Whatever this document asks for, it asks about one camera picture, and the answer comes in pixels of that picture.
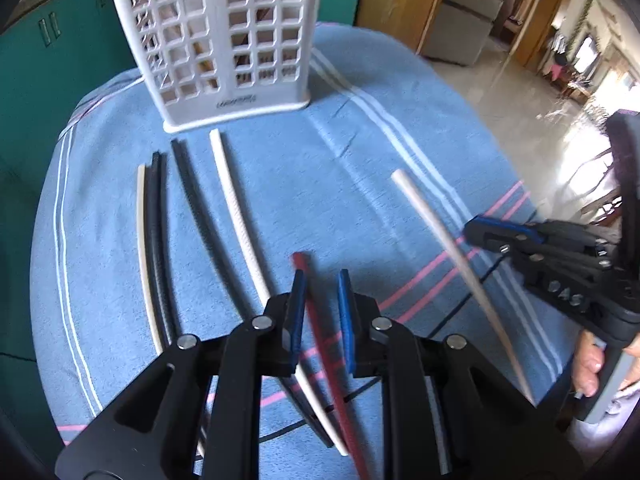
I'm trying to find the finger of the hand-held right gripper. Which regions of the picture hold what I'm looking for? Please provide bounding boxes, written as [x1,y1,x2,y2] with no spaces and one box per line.
[472,215,622,267]
[463,226,609,272]

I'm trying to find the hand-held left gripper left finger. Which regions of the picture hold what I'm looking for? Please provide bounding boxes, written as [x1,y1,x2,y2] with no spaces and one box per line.
[55,269,307,480]

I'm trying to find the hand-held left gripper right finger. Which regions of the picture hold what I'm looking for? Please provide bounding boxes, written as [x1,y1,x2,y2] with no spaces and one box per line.
[337,268,587,480]

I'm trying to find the dark red chopstick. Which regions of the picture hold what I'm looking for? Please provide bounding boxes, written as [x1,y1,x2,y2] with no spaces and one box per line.
[291,252,372,480]

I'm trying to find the cream chopstick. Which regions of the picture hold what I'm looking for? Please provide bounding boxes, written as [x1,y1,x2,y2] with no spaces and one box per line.
[390,168,537,407]
[208,128,351,457]
[136,163,166,357]

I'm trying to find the black chopstick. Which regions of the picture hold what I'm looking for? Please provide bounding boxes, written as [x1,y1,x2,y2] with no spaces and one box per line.
[170,138,336,449]
[148,152,179,347]

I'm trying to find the white plastic utensil basket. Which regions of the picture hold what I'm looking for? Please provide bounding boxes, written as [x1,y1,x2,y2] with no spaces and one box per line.
[103,0,322,134]

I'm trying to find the person's right hand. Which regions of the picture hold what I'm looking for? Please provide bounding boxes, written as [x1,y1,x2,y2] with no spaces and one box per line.
[571,329,607,399]

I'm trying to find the wooden chair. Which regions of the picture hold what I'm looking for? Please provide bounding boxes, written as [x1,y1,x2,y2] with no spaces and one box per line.
[575,147,628,226]

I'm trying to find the blue striped cloth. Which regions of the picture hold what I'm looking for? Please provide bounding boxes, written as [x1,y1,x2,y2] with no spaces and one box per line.
[30,22,587,480]

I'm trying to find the hanging clothes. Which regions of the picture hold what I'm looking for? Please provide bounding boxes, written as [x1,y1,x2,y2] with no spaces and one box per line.
[546,35,573,83]

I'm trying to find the wooden glass sliding door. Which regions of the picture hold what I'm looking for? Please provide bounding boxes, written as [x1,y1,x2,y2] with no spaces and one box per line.
[356,0,454,55]

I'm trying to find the green base cabinets under window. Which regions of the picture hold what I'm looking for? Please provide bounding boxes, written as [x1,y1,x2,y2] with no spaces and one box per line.
[0,0,146,461]

